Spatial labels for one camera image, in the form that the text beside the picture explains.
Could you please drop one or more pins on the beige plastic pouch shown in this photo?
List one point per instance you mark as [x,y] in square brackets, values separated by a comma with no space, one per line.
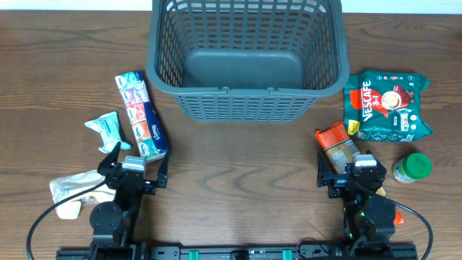
[64,187]

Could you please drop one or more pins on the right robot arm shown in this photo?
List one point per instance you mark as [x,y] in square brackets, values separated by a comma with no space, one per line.
[368,216]

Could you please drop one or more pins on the green Nescafe coffee bag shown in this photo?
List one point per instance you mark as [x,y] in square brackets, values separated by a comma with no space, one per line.
[383,106]

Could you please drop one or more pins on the green lid jar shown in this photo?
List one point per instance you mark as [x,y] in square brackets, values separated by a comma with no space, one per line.
[414,167]

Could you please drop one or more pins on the teal wet wipes pack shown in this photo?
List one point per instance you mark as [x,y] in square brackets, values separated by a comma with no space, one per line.
[107,125]

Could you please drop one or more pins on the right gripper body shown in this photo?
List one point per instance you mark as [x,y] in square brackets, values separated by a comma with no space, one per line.
[349,181]

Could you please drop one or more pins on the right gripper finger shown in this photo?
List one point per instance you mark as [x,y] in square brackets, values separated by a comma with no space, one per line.
[324,172]
[375,163]

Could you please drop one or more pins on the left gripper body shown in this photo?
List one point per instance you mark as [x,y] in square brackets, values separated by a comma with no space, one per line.
[149,188]

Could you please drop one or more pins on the orange pasta packet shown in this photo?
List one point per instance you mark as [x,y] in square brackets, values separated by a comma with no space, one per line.
[338,150]

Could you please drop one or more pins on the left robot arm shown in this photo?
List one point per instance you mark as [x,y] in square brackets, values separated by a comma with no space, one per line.
[113,222]

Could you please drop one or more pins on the Kleenex tissue multipack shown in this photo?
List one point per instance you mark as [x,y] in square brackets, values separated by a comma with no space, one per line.
[148,133]

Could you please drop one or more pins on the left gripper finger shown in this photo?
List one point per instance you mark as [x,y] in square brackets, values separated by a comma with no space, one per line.
[162,172]
[109,164]

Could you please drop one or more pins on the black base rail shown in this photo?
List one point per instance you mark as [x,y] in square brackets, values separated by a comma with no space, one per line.
[300,252]

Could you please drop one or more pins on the grey plastic basket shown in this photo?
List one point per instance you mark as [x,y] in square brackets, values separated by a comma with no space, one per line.
[247,60]

